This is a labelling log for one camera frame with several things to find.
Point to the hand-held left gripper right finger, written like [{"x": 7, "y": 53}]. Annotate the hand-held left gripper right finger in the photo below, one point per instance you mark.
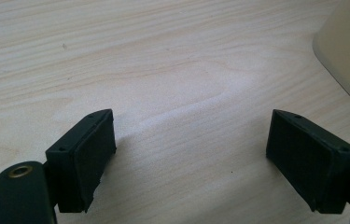
[{"x": 306, "y": 161}]

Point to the cream plastic container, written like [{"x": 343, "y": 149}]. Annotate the cream plastic container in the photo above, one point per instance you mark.
[{"x": 348, "y": 46}]

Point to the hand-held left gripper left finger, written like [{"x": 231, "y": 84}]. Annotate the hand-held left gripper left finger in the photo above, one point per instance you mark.
[{"x": 79, "y": 161}]

